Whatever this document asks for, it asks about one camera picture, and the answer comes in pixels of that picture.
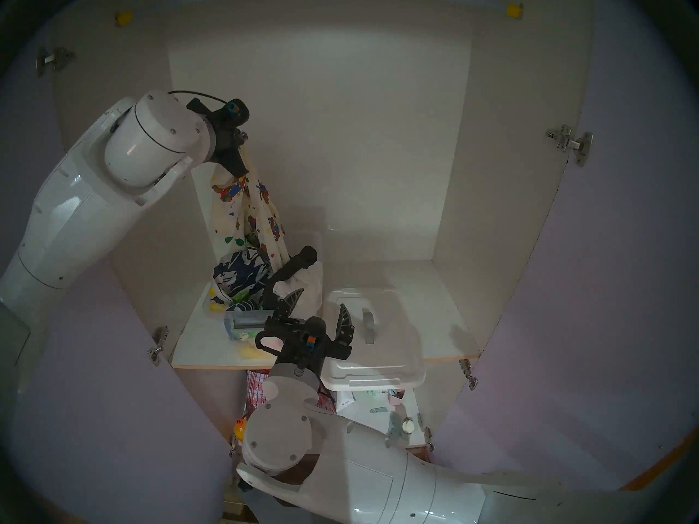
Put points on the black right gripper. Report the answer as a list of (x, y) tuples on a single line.
[(286, 348)]

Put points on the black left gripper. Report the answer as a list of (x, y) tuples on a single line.
[(225, 138)]

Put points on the cream cartoon print garment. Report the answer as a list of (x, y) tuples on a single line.
[(246, 212)]

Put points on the white bin lid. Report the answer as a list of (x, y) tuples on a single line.
[(387, 343)]

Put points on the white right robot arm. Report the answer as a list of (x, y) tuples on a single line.
[(382, 484)]

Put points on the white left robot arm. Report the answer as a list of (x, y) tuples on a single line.
[(82, 201)]

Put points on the clear plastic storage bin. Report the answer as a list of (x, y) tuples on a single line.
[(246, 326)]

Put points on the yellow bin clip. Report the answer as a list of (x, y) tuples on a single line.
[(218, 307)]

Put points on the white garment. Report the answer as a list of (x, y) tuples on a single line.
[(308, 283)]

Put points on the black garment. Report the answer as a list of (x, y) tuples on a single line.
[(297, 261)]

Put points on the navy leaf print garment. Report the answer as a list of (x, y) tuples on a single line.
[(240, 274)]

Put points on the small white paper box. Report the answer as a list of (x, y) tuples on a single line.
[(345, 402)]

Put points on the red plaid woven bag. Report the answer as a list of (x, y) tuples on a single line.
[(254, 386)]

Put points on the small pink cup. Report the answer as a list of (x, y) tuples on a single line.
[(396, 398)]

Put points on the small teal grey object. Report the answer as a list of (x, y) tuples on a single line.
[(394, 424)]

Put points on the orange juice bottle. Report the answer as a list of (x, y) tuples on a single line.
[(239, 430)]

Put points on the small round white object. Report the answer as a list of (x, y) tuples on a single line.
[(408, 427)]

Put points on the steel cabinet hinge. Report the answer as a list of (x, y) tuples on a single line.
[(570, 143), (52, 60), (468, 373), (158, 344)]

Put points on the small steel drawer hinge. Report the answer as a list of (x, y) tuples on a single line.
[(426, 435)]

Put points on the lavender wardrobe door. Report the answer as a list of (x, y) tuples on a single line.
[(109, 419), (600, 310)]

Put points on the pale wardrobe hanging rod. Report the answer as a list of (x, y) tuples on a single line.
[(480, 1)]

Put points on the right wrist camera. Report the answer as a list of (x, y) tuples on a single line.
[(311, 337)]

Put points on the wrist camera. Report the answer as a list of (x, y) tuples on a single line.
[(235, 111), (311, 337)]

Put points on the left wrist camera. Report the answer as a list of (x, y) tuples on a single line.
[(235, 111)]

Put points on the yellow rod bracket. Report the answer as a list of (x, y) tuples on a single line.
[(123, 18), (514, 11)]

